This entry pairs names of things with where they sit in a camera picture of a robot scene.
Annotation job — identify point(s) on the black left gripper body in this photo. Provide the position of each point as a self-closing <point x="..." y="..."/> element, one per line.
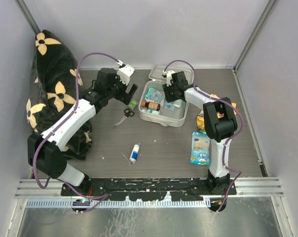
<point x="118" y="90"/>

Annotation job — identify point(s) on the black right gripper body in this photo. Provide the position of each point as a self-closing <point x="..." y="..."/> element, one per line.
<point x="170" y="92"/>

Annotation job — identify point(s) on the small green box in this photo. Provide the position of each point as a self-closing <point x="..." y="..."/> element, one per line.
<point x="132" y="104"/>

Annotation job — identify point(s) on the green plasters plastic bag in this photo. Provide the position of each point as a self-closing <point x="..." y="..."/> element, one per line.
<point x="177" y="103"/>

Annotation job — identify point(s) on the black handled scissors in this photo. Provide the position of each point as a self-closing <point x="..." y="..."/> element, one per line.
<point x="127" y="113"/>

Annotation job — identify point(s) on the medical tape roll packet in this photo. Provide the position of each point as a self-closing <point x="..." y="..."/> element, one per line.
<point x="159" y="95"/>

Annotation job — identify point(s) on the brown medicine bottle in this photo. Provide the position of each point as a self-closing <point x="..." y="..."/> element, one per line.
<point x="151" y="105"/>

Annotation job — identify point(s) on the grey medicine kit case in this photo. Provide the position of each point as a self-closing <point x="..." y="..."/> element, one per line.
<point x="165" y="118"/>

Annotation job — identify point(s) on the white bottle green label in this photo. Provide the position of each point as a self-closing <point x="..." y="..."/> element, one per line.
<point x="151" y="111"/>

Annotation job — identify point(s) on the alcohol pads plastic bag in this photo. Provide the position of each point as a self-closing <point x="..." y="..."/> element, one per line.
<point x="170" y="106"/>

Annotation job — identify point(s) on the white gauze packet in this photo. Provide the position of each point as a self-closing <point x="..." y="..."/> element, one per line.
<point x="149" y="97"/>

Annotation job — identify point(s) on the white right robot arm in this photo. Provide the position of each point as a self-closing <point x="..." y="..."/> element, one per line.
<point x="220" y="125"/>

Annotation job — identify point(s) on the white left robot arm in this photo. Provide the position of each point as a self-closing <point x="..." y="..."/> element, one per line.
<point x="45" y="149"/>

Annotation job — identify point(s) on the yellow cartoon cloth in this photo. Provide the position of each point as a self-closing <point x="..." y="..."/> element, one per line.
<point x="200" y="118"/>

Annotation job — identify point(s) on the black floral plush blanket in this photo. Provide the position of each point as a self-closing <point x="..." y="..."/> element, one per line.
<point x="54" y="81"/>

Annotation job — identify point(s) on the blue cooling patch pouch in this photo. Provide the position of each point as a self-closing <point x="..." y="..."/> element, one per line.
<point x="200" y="149"/>

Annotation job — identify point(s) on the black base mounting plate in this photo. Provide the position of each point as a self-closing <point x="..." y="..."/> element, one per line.
<point x="150" y="189"/>

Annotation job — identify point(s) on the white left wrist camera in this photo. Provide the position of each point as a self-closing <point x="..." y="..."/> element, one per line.
<point x="124" y="72"/>

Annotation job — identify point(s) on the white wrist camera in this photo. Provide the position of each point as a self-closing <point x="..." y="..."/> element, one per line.
<point x="168" y="76"/>
<point x="124" y="72"/>

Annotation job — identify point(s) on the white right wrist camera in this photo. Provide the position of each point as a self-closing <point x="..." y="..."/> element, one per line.
<point x="168" y="76"/>

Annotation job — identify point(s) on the white slotted cable duct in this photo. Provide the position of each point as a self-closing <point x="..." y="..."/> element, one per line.
<point x="84" y="203"/>

